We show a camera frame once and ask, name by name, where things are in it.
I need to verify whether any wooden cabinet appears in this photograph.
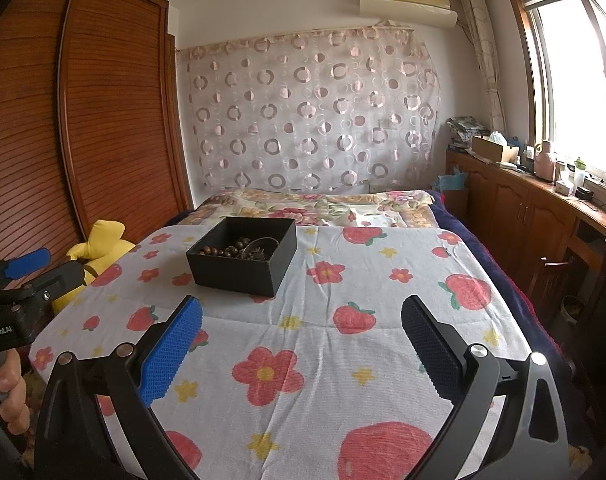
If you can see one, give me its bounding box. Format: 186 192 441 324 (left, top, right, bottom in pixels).
445 147 606 312

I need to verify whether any stack of folded cloths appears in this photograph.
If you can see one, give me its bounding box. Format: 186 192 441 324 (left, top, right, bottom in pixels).
445 116 489 154

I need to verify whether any black jewelry box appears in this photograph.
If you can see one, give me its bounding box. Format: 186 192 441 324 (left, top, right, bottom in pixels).
185 216 298 298

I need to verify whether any round trash bin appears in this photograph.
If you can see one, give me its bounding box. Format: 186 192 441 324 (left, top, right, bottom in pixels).
560 294 587 332

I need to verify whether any wooden slatted wardrobe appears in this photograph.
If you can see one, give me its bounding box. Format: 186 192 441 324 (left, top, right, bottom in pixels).
0 0 194 282

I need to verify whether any window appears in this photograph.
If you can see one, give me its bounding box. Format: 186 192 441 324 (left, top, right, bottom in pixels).
502 0 606 192

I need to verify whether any cardboard box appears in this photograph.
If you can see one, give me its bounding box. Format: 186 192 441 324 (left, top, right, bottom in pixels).
470 134 519 164

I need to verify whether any white air conditioner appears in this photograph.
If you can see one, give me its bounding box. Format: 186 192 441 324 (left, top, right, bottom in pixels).
357 0 459 30

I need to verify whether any floral quilt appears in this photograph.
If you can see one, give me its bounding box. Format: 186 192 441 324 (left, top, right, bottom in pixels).
179 188 442 231

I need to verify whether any navy blanket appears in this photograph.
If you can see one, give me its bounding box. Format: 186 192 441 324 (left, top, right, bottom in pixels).
429 188 560 352

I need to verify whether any dark wooden chair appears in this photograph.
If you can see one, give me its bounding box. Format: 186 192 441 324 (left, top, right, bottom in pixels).
527 227 606 362

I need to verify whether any blue paper bag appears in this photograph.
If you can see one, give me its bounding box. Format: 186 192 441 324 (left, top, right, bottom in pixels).
436 172 469 206

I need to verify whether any pink kettle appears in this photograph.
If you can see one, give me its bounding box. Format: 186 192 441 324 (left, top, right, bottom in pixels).
532 139 555 181

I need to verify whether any strawberry printed bed sheet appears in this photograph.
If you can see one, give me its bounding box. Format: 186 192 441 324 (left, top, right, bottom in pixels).
27 224 535 480

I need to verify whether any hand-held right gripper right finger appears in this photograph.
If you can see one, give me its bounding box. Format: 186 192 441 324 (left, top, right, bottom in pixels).
400 293 570 480

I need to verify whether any patterned window curtain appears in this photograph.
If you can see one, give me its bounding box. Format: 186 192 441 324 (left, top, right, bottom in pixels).
456 0 507 137

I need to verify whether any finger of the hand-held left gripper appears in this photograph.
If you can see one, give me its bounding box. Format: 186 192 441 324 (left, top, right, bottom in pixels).
0 247 52 292
14 260 90 312

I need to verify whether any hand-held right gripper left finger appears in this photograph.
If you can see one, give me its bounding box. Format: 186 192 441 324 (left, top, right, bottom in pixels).
33 294 204 480

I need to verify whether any person's left hand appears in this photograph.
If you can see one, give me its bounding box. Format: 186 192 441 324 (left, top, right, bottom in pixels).
0 347 34 436

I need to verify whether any yellow plush toy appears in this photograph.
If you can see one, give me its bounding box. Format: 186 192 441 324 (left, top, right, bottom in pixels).
50 218 136 314

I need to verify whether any brown wooden bead bracelet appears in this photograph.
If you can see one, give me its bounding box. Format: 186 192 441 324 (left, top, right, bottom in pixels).
202 237 250 260

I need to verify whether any circle patterned sheer curtain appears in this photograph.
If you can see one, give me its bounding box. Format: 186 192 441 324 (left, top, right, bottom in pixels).
179 22 442 196

